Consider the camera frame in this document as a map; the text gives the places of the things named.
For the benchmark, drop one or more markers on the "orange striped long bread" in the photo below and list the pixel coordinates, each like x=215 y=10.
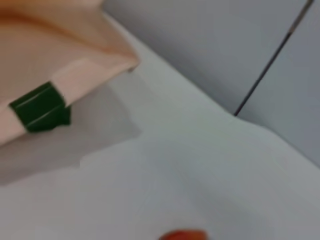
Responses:
x=183 y=235

